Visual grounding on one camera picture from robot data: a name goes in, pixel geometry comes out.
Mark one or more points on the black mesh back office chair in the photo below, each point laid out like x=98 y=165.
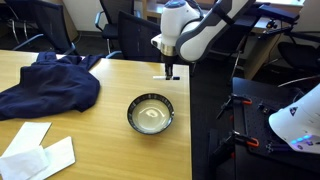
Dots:
x=138 y=36

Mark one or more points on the black chair with chrome frame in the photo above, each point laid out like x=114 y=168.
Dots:
x=46 y=23

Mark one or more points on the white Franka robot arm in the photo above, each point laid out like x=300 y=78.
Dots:
x=196 y=36

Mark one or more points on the navy blue cloth garment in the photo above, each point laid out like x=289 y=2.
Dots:
x=50 y=86

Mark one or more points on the white device on black stand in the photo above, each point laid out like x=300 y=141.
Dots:
x=253 y=126

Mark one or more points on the folded white paper sheet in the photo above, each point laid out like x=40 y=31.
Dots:
x=60 y=156

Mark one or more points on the white marker with black cap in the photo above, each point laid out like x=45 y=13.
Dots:
x=160 y=78

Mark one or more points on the black camera on mount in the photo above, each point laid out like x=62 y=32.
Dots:
x=280 y=13

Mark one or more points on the crumpled white tissue paper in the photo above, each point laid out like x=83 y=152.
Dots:
x=20 y=165

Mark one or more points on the dark rimmed ceramic bowl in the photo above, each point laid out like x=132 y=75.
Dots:
x=150 y=115

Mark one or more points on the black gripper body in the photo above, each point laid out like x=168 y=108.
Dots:
x=168 y=59

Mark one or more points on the small black fixture block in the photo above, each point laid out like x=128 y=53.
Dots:
x=265 y=109

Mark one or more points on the small blue bracket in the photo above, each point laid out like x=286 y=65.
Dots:
x=269 y=147

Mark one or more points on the black round seat office chair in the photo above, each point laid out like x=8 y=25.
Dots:
x=298 y=55

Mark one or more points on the black office chair with armrests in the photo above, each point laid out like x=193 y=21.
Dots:
x=113 y=20

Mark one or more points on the flat white paper sheet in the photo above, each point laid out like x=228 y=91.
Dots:
x=28 y=133

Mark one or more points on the dark chair with chrome legs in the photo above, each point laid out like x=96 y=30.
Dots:
x=233 y=40

